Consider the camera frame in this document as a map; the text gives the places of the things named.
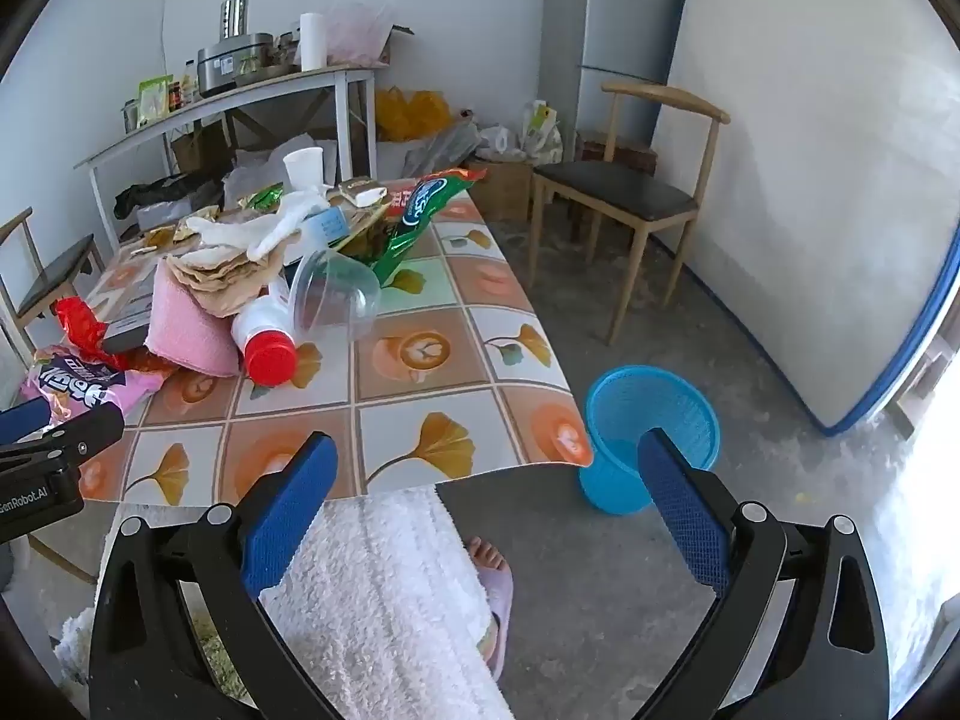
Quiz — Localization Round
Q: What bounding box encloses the pink plastic bag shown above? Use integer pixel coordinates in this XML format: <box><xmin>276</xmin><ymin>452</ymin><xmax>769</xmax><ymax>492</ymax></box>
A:
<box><xmin>326</xmin><ymin>4</ymin><xmax>392</xmax><ymax>65</ymax></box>

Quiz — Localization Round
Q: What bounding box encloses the dark sauce bottle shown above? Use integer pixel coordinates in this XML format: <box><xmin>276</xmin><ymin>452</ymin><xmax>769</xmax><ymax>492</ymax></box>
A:
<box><xmin>169</xmin><ymin>60</ymin><xmax>200</xmax><ymax>110</ymax></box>

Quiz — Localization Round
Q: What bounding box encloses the paper towel roll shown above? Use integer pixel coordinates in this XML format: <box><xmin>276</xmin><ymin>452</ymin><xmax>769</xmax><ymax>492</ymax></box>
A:
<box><xmin>298</xmin><ymin>12</ymin><xmax>329</xmax><ymax>72</ymax></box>

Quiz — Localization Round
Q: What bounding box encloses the blue plastic basket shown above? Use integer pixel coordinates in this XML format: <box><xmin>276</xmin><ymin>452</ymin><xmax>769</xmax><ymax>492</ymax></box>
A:
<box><xmin>579</xmin><ymin>365</ymin><xmax>721</xmax><ymax>517</ymax></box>

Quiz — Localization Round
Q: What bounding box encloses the white paper cup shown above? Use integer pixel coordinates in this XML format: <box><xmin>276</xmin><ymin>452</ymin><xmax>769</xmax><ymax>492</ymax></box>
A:
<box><xmin>283</xmin><ymin>148</ymin><xmax>323</xmax><ymax>192</ymax></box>

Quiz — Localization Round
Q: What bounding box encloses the brown cardboard box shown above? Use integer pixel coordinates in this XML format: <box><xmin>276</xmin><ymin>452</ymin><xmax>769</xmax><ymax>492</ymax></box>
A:
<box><xmin>465</xmin><ymin>157</ymin><xmax>535</xmax><ymax>222</ymax></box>

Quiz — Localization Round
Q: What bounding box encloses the bread wrapper packet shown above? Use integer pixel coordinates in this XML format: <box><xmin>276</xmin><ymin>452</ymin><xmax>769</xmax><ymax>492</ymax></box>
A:
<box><xmin>326</xmin><ymin>176</ymin><xmax>387</xmax><ymax>207</ymax></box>

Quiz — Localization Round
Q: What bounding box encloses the green food packet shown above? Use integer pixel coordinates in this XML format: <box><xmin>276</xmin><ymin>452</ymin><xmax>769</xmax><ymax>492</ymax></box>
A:
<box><xmin>137</xmin><ymin>75</ymin><xmax>175</xmax><ymax>125</ymax></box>

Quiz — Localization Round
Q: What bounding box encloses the white mattress blue edge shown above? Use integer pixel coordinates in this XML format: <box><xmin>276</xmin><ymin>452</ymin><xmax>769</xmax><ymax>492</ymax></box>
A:
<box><xmin>652</xmin><ymin>0</ymin><xmax>960</xmax><ymax>436</ymax></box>

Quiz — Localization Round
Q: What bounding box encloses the grey rice cooker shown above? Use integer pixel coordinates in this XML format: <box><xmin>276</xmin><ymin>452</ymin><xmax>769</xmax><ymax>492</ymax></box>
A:
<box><xmin>196</xmin><ymin>31</ymin><xmax>275</xmax><ymax>98</ymax></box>

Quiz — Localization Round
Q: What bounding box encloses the dark grey box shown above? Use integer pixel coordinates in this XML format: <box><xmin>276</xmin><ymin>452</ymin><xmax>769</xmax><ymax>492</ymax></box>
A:
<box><xmin>100</xmin><ymin>313</ymin><xmax>155</xmax><ymax>355</ymax></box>

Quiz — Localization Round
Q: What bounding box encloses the pink towel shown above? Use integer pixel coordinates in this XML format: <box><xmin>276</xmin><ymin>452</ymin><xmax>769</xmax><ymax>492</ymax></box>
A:
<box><xmin>146</xmin><ymin>262</ymin><xmax>241</xmax><ymax>377</ymax></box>

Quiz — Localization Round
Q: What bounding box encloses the yellow plastic bag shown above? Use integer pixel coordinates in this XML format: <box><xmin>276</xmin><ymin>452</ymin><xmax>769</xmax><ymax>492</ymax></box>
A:
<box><xmin>375</xmin><ymin>88</ymin><xmax>455</xmax><ymax>142</ymax></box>

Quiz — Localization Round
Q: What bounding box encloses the white frame side table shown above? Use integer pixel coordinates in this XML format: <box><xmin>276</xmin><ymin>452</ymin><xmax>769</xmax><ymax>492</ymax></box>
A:
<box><xmin>73</xmin><ymin>66</ymin><xmax>380</xmax><ymax>256</ymax></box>

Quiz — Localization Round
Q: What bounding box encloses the orange snack packet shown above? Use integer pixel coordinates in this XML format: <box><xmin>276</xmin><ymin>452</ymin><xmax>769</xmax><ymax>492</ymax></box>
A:
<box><xmin>375</xmin><ymin>178</ymin><xmax>421</xmax><ymax>226</ymax></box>

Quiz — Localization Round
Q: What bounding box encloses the person's foot purple slipper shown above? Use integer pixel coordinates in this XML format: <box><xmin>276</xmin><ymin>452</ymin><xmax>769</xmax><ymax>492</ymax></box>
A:
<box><xmin>461</xmin><ymin>536</ymin><xmax>515</xmax><ymax>680</ymax></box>

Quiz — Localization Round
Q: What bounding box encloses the leaf print tablecloth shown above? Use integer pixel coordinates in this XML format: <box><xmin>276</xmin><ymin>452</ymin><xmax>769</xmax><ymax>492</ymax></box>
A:
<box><xmin>79</xmin><ymin>180</ymin><xmax>597</xmax><ymax>503</ymax></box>

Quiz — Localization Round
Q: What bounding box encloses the pink snack bag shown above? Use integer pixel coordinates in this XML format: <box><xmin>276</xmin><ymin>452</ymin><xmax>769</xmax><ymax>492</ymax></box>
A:
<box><xmin>19</xmin><ymin>345</ymin><xmax>166</xmax><ymax>425</ymax></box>

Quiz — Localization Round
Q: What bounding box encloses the white green bag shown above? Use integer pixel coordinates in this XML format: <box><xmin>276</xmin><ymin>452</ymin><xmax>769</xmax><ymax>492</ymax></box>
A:
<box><xmin>521</xmin><ymin>100</ymin><xmax>563</xmax><ymax>162</ymax></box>

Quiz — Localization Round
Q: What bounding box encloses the clear plastic cup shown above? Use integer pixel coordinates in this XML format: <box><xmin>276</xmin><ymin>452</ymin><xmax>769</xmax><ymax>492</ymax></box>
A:
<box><xmin>289</xmin><ymin>247</ymin><xmax>383</xmax><ymax>338</ymax></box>

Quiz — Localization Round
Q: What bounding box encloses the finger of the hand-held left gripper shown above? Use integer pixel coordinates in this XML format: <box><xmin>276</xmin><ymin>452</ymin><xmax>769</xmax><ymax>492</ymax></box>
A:
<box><xmin>0</xmin><ymin>397</ymin><xmax>51</xmax><ymax>437</ymax></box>
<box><xmin>0</xmin><ymin>403</ymin><xmax>126</xmax><ymax>470</ymax></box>

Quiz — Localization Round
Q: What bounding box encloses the red snack packet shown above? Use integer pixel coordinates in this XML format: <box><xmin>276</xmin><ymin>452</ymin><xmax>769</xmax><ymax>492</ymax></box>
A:
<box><xmin>56</xmin><ymin>296</ymin><xmax>177</xmax><ymax>372</ymax></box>

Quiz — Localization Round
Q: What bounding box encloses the white bottle red cap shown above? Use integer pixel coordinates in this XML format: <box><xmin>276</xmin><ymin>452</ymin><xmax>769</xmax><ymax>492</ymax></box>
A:
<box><xmin>229</xmin><ymin>276</ymin><xmax>302</xmax><ymax>386</ymax></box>

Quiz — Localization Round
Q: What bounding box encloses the brown paper stack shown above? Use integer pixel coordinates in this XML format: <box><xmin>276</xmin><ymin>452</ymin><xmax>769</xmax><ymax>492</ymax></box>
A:
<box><xmin>165</xmin><ymin>244</ymin><xmax>290</xmax><ymax>320</ymax></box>

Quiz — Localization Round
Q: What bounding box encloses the green snack bag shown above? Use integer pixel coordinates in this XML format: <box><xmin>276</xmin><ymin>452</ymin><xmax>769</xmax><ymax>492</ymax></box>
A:
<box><xmin>341</xmin><ymin>169</ymin><xmax>488</xmax><ymax>290</ymax></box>

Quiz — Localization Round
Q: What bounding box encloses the grey plastic bag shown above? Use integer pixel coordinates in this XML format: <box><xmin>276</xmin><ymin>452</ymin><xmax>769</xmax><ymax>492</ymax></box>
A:
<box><xmin>405</xmin><ymin>120</ymin><xmax>485</xmax><ymax>177</ymax></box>

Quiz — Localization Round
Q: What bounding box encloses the white plastic bag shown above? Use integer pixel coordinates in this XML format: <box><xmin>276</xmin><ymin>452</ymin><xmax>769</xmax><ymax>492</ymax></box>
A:
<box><xmin>480</xmin><ymin>124</ymin><xmax>522</xmax><ymax>158</ymax></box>
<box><xmin>223</xmin><ymin>152</ymin><xmax>288</xmax><ymax>194</ymax></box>

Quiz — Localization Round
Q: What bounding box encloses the white blue tissue pack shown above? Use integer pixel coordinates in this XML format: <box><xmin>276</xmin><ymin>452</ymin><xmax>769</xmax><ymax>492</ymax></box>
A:
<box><xmin>281</xmin><ymin>206</ymin><xmax>353</xmax><ymax>256</ymax></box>

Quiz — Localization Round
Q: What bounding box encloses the small green packet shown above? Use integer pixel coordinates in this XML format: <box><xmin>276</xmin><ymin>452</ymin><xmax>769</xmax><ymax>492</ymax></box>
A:
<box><xmin>238</xmin><ymin>184</ymin><xmax>284</xmax><ymax>215</ymax></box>

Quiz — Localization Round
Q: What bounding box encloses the grey refrigerator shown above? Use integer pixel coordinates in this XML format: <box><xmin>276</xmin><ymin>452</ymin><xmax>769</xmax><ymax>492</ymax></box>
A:
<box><xmin>538</xmin><ymin>0</ymin><xmax>695</xmax><ymax>166</ymax></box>

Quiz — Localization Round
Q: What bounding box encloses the wooden chair dark seat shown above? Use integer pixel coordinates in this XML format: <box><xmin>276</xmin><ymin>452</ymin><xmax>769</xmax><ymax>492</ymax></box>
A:
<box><xmin>529</xmin><ymin>82</ymin><xmax>730</xmax><ymax>346</ymax></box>
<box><xmin>0</xmin><ymin>208</ymin><xmax>106</xmax><ymax>361</ymax></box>

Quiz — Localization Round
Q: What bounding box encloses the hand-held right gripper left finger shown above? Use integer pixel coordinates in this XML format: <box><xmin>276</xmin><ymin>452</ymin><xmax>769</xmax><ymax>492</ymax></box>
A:
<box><xmin>88</xmin><ymin>431</ymin><xmax>346</xmax><ymax>720</ymax></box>

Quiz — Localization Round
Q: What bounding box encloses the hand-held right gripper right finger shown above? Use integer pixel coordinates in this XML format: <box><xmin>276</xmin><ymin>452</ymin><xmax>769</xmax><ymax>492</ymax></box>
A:
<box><xmin>637</xmin><ymin>427</ymin><xmax>890</xmax><ymax>720</ymax></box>

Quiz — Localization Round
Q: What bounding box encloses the black cloth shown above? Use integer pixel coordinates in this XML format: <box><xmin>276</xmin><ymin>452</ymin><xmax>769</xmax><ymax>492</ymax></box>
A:
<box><xmin>114</xmin><ymin>174</ymin><xmax>226</xmax><ymax>220</ymax></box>

